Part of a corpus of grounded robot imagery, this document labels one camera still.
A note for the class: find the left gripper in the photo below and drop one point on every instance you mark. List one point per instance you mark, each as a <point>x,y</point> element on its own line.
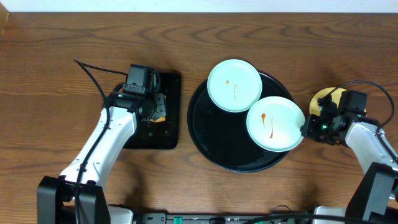
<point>153,100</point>

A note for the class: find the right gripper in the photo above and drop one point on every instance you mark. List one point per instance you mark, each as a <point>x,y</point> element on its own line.
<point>308,129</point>

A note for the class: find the orange green scrub sponge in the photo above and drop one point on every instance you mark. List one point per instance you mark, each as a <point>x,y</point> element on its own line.
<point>158,119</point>

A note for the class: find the yellow plate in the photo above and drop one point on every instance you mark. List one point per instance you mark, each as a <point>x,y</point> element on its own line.
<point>329,98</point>

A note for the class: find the light blue plate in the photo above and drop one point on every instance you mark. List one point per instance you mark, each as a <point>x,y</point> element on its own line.
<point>234,85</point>
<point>274,123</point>

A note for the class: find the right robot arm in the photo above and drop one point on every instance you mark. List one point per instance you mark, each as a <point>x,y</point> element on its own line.
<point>378,160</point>

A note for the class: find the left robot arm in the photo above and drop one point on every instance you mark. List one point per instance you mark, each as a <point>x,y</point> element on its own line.
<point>77,195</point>

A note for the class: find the black rectangular tray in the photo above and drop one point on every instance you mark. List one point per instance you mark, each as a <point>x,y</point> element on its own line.
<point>162,135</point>

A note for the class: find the black round tray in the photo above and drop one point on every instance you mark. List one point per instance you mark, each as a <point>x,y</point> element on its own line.
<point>222,137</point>

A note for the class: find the light blue plate top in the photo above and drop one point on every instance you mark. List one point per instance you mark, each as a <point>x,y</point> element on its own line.
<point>234,85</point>

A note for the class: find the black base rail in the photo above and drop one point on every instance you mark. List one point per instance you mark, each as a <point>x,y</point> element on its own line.
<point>162,218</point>

